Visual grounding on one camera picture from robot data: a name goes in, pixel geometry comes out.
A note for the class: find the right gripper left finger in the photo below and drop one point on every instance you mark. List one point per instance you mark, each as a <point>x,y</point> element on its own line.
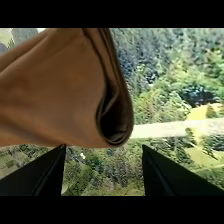
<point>36,176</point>

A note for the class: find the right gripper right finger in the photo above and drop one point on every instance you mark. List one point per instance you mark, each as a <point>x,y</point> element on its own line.
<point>170,178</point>

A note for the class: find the tan shirt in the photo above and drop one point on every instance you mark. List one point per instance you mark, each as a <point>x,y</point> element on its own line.
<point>53,90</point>

